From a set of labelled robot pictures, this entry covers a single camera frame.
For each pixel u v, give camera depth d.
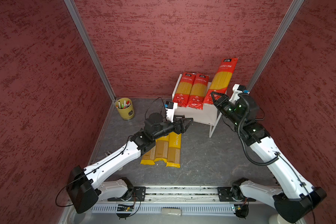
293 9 0.72
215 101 0.60
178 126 0.59
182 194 0.76
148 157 0.85
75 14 0.73
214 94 0.64
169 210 0.66
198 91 0.76
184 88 0.78
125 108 0.95
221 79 0.66
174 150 0.90
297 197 0.37
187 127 0.61
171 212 0.66
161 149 0.89
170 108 0.59
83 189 0.38
